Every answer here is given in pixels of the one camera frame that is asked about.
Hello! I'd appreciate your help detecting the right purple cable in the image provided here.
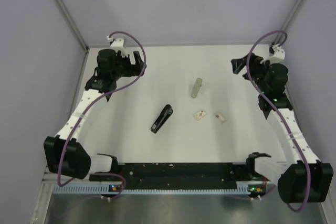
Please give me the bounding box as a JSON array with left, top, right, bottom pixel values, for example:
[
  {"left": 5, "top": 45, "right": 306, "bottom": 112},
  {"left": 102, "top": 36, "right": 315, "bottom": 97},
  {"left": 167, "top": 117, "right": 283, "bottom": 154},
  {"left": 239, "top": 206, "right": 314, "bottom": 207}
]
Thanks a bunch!
[{"left": 246, "top": 30, "right": 313, "bottom": 212}]

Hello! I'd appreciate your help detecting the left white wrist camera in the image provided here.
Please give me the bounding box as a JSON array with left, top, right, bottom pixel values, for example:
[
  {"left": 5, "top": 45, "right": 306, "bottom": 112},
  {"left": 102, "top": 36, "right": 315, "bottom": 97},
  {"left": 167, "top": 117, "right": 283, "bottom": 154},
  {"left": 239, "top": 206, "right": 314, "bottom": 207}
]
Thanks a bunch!
[{"left": 107, "top": 36, "right": 128, "bottom": 58}]

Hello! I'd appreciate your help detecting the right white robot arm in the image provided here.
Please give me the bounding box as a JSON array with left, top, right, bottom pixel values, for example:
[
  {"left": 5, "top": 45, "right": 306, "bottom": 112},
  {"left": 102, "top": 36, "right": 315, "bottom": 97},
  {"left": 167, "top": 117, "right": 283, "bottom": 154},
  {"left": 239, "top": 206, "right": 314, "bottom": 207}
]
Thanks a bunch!
[{"left": 231, "top": 54, "right": 333, "bottom": 204}]

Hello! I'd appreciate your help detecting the black stapler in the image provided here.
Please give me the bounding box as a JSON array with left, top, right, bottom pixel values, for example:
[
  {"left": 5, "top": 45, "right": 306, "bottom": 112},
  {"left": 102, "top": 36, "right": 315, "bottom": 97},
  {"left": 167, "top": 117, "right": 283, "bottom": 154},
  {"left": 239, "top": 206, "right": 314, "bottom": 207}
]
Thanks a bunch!
[{"left": 150, "top": 104, "right": 173, "bottom": 134}]

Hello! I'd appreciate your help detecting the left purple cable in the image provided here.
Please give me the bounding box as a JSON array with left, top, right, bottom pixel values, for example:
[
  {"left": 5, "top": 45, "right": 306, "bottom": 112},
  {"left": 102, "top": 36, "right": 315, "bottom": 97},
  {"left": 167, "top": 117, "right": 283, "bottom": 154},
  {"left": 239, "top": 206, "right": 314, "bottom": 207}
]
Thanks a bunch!
[{"left": 57, "top": 31, "right": 146, "bottom": 200}]

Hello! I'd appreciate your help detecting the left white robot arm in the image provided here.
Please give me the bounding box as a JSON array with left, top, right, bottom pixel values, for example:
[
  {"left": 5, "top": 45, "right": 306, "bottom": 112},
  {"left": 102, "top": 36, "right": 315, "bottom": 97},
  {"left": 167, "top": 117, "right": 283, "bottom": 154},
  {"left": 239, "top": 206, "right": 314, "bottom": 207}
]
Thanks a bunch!
[{"left": 44, "top": 49, "right": 144, "bottom": 179}]

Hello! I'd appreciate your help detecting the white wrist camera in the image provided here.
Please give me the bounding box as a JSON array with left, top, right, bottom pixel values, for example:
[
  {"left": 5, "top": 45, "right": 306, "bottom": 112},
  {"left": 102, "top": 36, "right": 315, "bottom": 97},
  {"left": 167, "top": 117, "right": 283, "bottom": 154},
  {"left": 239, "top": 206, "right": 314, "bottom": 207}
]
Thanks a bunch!
[
  {"left": 107, "top": 36, "right": 128, "bottom": 58},
  {"left": 268, "top": 44, "right": 285, "bottom": 64}
]

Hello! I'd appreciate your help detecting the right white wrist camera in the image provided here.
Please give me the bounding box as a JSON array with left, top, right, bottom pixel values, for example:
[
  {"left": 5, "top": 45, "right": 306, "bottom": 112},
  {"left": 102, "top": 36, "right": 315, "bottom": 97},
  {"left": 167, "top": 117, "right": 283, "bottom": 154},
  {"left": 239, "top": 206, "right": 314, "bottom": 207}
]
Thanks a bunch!
[{"left": 268, "top": 44, "right": 285, "bottom": 64}]

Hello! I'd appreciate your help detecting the purple cable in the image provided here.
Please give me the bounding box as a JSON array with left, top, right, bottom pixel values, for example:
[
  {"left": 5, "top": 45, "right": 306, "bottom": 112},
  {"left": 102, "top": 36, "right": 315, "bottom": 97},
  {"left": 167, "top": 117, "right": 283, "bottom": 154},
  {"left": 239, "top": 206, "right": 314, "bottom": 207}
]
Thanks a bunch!
[
  {"left": 57, "top": 31, "right": 146, "bottom": 200},
  {"left": 246, "top": 30, "right": 313, "bottom": 212}
]

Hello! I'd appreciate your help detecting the grey slotted cable duct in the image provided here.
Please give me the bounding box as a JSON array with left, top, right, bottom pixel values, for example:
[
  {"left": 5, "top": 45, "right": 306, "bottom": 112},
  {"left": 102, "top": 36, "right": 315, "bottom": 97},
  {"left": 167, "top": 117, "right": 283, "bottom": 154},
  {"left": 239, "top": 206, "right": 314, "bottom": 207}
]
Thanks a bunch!
[{"left": 52, "top": 184, "right": 251, "bottom": 195}]

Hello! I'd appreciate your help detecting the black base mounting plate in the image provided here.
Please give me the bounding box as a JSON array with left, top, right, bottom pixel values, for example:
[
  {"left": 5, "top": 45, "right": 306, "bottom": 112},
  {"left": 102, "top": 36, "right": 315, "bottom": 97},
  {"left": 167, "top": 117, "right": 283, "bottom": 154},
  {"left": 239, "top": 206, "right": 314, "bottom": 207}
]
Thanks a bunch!
[{"left": 89, "top": 162, "right": 266, "bottom": 190}]

